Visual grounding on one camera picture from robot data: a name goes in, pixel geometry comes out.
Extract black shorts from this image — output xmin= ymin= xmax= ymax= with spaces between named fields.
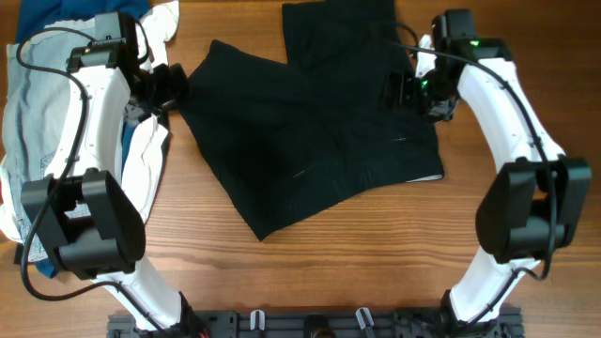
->
xmin=180 ymin=1 xmax=444 ymax=239

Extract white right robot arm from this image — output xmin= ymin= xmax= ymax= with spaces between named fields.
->
xmin=411 ymin=38 xmax=592 ymax=331

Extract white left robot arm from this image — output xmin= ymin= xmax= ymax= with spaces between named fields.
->
xmin=21 ymin=35 xmax=202 ymax=337

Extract white garment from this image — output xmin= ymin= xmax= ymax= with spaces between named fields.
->
xmin=0 ymin=0 xmax=181 ymax=243

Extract light blue denim shorts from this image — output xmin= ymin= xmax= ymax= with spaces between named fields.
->
xmin=1 ymin=32 xmax=89 ymax=243

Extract dark blue garment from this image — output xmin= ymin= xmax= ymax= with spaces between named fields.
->
xmin=13 ymin=0 xmax=152 ymax=279

